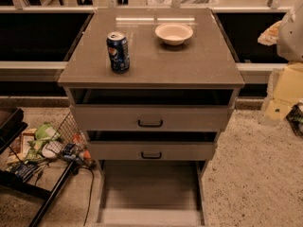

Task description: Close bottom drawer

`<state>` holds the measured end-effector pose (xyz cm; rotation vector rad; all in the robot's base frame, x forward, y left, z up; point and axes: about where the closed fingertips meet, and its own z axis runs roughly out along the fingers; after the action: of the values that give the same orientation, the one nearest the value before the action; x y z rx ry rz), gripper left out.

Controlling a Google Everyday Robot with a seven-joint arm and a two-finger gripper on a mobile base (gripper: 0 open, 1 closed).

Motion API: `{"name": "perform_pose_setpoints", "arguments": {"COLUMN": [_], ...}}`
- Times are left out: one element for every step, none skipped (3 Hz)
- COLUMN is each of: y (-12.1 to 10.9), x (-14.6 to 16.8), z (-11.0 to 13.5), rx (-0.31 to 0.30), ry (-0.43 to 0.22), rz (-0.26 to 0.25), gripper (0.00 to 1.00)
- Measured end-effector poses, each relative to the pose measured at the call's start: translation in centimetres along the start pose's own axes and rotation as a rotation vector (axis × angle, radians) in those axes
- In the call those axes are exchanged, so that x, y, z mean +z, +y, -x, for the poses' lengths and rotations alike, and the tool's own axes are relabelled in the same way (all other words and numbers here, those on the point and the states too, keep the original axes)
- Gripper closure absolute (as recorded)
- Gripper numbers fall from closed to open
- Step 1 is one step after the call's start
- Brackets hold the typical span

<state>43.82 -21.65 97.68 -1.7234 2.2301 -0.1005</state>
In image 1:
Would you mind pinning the grey bottom drawer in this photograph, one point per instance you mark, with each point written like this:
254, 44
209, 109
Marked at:
151, 194

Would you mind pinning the grey drawer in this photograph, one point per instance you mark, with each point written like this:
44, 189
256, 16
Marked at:
151, 194
152, 145
97, 109

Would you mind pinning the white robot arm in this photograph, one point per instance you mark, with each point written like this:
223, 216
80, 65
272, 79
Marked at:
290, 34

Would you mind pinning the grey drawer cabinet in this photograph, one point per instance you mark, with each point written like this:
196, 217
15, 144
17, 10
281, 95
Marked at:
201, 62

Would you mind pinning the grey top drawer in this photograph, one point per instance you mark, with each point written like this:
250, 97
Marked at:
97, 109

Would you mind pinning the grey middle drawer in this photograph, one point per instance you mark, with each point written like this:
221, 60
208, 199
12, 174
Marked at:
152, 145

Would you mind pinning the blue Pepsi can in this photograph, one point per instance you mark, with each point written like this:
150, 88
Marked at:
117, 46

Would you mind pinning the white paper bowl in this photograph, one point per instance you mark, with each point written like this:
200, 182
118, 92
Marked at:
173, 33

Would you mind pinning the green snack bag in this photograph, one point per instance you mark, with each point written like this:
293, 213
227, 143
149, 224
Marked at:
43, 143

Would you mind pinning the blue snack packet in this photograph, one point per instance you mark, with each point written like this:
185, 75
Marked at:
24, 172

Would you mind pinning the black wire basket left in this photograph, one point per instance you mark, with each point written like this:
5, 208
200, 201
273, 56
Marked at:
67, 143

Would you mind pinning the black wire basket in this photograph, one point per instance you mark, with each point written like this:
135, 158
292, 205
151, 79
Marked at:
295, 119
67, 143

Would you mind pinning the black wire basket right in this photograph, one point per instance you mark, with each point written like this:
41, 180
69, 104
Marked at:
295, 119

